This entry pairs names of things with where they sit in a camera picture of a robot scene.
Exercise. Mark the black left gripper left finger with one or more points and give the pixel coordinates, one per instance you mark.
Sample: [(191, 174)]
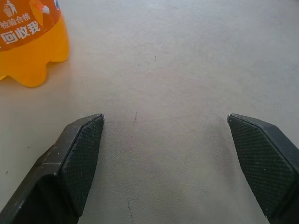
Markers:
[(58, 168)]

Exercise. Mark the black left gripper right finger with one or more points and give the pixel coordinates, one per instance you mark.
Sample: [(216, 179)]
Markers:
[(268, 168)]

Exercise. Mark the orange soda bottle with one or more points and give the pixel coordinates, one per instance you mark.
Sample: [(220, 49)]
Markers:
[(30, 56)]

